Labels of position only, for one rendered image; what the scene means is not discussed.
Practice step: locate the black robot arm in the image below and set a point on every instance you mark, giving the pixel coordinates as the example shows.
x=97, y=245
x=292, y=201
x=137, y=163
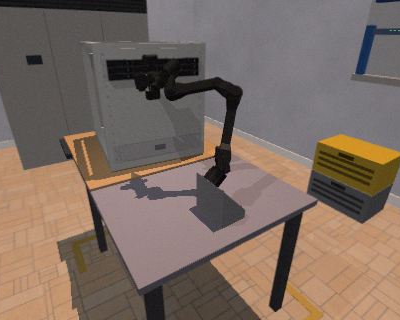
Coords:
x=176, y=90

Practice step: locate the flat orange board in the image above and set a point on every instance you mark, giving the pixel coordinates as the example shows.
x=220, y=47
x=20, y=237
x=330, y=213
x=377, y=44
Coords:
x=93, y=166

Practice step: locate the grey open rack frame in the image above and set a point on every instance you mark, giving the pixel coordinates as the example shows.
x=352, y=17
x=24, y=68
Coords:
x=141, y=131

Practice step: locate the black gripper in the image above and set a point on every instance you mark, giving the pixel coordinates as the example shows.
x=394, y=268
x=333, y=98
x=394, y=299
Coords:
x=151, y=60

